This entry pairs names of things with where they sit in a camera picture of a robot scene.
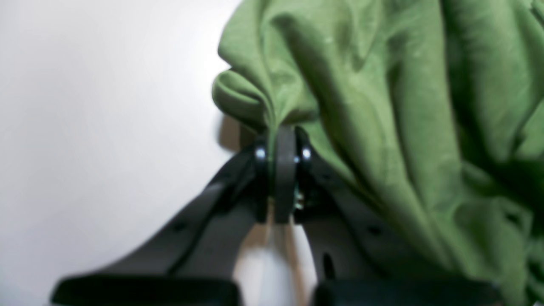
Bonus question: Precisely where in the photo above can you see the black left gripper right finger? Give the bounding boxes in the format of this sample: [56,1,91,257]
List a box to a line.
[293,127,502,306]

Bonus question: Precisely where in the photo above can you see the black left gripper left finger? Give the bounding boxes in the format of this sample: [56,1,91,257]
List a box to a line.
[51,127,289,306]

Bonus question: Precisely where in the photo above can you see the green t-shirt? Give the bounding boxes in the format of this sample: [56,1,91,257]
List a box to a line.
[212,0,544,306]

